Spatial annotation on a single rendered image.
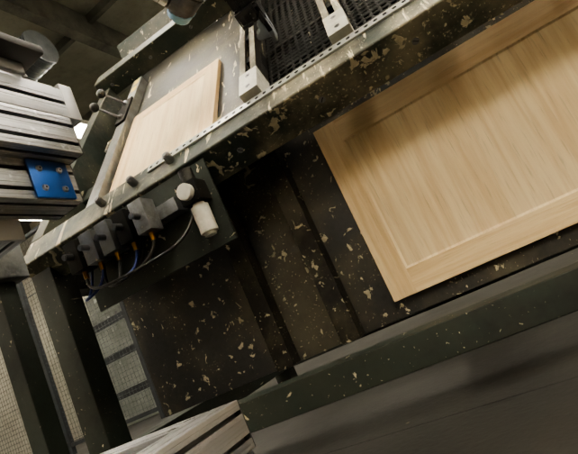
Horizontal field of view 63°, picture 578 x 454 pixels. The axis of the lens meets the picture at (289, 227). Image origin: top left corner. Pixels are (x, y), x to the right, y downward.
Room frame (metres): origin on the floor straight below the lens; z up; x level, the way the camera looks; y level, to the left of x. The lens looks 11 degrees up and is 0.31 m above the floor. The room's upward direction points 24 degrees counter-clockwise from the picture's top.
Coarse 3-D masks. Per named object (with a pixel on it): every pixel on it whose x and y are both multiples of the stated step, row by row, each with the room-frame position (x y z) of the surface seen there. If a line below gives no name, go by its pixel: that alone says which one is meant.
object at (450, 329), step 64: (320, 128) 1.35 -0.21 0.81; (256, 192) 1.44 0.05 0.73; (320, 192) 1.38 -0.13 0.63; (256, 256) 1.47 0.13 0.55; (320, 256) 1.35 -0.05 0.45; (512, 256) 1.25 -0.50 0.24; (64, 320) 1.43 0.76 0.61; (192, 320) 1.57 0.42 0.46; (256, 320) 1.44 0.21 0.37; (320, 320) 1.44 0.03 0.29; (384, 320) 1.38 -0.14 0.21; (448, 320) 1.09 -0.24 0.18; (512, 320) 1.05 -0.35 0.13; (192, 384) 1.60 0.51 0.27; (256, 384) 2.30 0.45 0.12; (320, 384) 1.20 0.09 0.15
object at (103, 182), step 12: (144, 84) 1.98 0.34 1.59; (132, 96) 1.86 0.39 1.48; (132, 108) 1.81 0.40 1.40; (132, 120) 1.78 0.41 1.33; (120, 132) 1.68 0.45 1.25; (120, 144) 1.64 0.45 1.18; (108, 156) 1.60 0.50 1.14; (120, 156) 1.62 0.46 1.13; (108, 168) 1.53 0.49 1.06; (96, 180) 1.52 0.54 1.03; (108, 180) 1.51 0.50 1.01; (96, 192) 1.46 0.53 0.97; (108, 192) 1.49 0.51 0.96
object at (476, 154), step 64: (576, 0) 1.10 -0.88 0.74; (448, 64) 1.20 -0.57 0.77; (512, 64) 1.16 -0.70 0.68; (576, 64) 1.13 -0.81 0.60; (384, 128) 1.28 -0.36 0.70; (448, 128) 1.23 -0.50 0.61; (512, 128) 1.19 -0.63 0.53; (576, 128) 1.15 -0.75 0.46; (384, 192) 1.31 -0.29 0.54; (448, 192) 1.26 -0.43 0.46; (512, 192) 1.21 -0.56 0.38; (576, 192) 1.17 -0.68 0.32; (384, 256) 1.33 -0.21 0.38; (448, 256) 1.28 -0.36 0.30
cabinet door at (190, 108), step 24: (216, 72) 1.54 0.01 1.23; (168, 96) 1.67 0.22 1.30; (192, 96) 1.55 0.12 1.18; (216, 96) 1.44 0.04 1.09; (144, 120) 1.68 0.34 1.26; (168, 120) 1.54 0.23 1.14; (192, 120) 1.43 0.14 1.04; (216, 120) 1.36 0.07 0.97; (144, 144) 1.54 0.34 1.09; (168, 144) 1.42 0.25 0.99; (120, 168) 1.53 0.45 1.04; (144, 168) 1.42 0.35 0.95
